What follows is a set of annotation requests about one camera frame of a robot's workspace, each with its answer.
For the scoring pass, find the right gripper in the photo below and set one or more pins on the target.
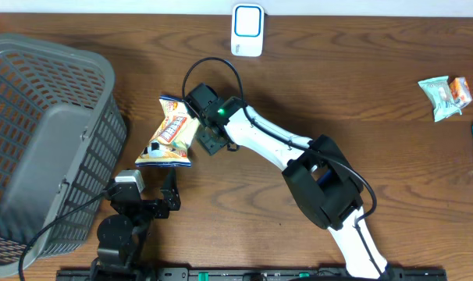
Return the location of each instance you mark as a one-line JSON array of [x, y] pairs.
[[208, 144]]

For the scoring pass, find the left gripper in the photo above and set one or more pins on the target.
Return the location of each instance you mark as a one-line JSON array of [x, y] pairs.
[[171, 192]]

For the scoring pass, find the yellow snack bag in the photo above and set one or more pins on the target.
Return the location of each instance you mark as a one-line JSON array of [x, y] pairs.
[[169, 145]]

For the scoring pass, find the teal tissue packet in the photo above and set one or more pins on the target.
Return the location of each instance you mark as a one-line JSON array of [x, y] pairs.
[[439, 93]]

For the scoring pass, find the small orange box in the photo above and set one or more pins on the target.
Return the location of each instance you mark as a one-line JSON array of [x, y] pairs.
[[460, 92]]

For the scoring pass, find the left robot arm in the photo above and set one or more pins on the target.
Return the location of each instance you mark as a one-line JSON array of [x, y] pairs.
[[122, 235]]

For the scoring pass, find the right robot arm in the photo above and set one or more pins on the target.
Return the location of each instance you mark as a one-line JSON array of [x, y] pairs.
[[323, 184]]

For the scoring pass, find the white barcode scanner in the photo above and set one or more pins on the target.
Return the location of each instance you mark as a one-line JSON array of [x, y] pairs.
[[247, 31]]

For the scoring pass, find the grey plastic basket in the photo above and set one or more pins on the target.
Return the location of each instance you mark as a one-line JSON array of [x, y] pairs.
[[61, 135]]

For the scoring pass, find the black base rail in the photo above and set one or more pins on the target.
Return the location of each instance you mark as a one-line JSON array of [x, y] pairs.
[[184, 274]]

